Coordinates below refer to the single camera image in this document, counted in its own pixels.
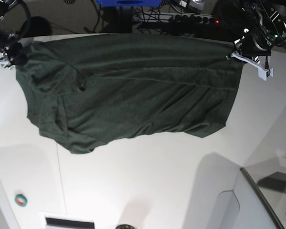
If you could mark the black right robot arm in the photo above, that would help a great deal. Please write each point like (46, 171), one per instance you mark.
(8, 5)

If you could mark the dark green t-shirt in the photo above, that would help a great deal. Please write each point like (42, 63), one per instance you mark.
(86, 92)

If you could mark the grey monitor frame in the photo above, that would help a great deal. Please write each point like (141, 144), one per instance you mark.
(271, 213)

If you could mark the black round knob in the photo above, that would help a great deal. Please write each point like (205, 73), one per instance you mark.
(125, 226)

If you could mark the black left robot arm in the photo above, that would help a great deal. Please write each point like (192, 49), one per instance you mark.
(262, 29)

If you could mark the white power strip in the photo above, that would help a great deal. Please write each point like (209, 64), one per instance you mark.
(175, 17)

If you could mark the green red emergency button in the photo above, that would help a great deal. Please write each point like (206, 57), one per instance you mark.
(20, 200)

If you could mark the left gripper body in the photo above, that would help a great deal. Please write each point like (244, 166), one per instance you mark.
(251, 45)

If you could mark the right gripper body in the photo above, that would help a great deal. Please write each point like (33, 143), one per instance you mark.
(8, 41)

